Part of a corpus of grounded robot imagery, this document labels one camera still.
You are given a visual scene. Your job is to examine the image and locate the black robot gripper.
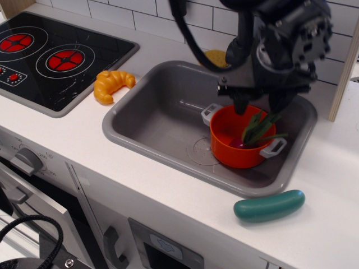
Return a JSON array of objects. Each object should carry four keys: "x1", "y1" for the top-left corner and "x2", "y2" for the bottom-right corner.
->
[{"x1": 217, "y1": 46, "x2": 317, "y2": 114}]

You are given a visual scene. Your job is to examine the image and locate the purple toy beet green leaves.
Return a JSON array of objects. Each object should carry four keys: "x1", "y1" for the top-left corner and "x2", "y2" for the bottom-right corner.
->
[{"x1": 229, "y1": 110, "x2": 288, "y2": 149}]

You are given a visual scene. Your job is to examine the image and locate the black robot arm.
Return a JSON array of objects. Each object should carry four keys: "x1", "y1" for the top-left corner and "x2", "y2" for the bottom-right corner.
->
[{"x1": 218, "y1": 1, "x2": 333, "y2": 114}]

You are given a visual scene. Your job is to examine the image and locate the grey plastic sink basin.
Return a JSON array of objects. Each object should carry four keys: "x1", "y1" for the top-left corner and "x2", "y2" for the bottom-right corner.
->
[{"x1": 102, "y1": 61, "x2": 317, "y2": 198}]

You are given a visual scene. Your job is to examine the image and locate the yellow round toy cracker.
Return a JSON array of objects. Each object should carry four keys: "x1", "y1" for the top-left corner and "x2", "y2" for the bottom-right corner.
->
[{"x1": 204, "y1": 49, "x2": 228, "y2": 68}]

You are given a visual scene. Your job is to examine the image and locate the teal toy cucumber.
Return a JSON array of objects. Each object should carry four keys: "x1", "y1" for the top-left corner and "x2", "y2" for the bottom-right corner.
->
[{"x1": 233, "y1": 190, "x2": 306, "y2": 223}]

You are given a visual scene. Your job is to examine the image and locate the wooden side panel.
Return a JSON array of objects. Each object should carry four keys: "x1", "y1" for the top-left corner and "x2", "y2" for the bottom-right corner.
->
[{"x1": 328, "y1": 22, "x2": 359, "y2": 122}]

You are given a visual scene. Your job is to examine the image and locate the yellow toy croissant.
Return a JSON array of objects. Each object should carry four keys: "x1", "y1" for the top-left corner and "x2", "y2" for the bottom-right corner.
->
[{"x1": 94, "y1": 70, "x2": 136, "y2": 105}]

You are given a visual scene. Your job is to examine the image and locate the black toy stove top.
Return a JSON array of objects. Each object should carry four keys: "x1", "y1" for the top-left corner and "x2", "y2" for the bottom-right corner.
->
[{"x1": 1, "y1": 12, "x2": 140, "y2": 118}]

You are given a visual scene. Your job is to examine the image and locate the grey oven knob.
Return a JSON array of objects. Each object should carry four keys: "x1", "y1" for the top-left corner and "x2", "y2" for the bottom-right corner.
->
[{"x1": 10, "y1": 148, "x2": 44, "y2": 176}]

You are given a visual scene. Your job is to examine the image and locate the orange toy pot grey handles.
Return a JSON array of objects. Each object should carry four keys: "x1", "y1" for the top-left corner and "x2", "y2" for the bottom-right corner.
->
[{"x1": 201, "y1": 103, "x2": 287, "y2": 169}]

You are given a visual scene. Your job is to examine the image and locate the grey cabinet door handle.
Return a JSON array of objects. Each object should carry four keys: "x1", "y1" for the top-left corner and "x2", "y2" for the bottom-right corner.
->
[{"x1": 103, "y1": 226, "x2": 129, "y2": 269}]

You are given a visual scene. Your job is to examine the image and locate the black braided cable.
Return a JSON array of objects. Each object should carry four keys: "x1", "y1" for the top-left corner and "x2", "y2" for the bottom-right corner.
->
[{"x1": 0, "y1": 215, "x2": 64, "y2": 269}]

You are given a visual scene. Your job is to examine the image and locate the grey oven door handle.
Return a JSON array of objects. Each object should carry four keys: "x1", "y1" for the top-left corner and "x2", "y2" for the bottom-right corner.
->
[{"x1": 1, "y1": 180, "x2": 31, "y2": 205}]

